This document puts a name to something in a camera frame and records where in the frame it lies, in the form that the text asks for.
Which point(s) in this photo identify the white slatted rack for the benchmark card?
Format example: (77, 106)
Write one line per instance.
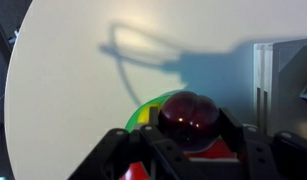
(283, 73)

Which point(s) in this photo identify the green plastic bowl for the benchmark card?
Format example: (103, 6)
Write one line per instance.
(134, 116)

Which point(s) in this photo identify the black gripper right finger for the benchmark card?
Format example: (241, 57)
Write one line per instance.
(259, 150)

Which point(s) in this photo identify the yellow lemon toy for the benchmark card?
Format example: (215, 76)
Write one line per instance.
(144, 115)

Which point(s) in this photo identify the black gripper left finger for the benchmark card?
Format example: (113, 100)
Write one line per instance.
(109, 146)

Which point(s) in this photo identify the brown plum toy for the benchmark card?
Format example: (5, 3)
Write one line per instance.
(189, 113)

